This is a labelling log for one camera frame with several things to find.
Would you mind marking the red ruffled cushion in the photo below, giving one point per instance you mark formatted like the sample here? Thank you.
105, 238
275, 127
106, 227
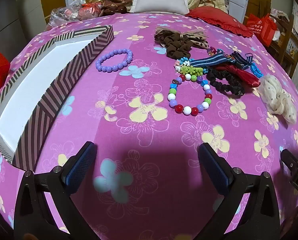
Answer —
218, 20

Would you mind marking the black scrunchie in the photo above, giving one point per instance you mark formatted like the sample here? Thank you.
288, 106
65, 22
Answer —
213, 80

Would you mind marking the red plastic bag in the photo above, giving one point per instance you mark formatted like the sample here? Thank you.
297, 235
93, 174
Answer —
90, 10

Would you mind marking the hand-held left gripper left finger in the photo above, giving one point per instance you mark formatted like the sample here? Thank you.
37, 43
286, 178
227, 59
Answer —
81, 166

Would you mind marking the wooden chair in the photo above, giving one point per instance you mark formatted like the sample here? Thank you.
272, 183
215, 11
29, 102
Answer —
288, 45

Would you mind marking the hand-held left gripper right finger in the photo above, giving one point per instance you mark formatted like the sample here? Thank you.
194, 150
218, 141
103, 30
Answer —
213, 171

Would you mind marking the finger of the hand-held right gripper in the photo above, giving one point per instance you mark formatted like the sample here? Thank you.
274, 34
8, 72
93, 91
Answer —
289, 162

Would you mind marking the cream dotted scrunchie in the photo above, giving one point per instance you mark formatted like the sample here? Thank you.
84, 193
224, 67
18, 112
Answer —
276, 97

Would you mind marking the red satin bow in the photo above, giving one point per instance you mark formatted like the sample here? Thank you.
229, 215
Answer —
246, 77

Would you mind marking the red shopping bag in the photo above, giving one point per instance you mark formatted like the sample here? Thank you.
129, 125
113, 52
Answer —
261, 28

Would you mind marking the clear plastic bag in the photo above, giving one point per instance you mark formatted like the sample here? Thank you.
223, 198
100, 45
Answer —
64, 16

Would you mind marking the chevron striped gift box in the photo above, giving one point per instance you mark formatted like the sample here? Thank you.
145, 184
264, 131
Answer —
64, 77

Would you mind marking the pink floral bedsheet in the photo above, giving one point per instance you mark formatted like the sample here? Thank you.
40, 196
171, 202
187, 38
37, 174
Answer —
149, 130

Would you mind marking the blue striped ribbon bow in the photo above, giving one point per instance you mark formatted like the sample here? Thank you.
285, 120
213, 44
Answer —
206, 61

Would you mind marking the leopard print raffia bow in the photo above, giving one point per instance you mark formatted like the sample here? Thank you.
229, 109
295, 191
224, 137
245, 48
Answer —
198, 41

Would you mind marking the brown scrunchie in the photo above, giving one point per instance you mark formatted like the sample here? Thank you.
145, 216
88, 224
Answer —
176, 50

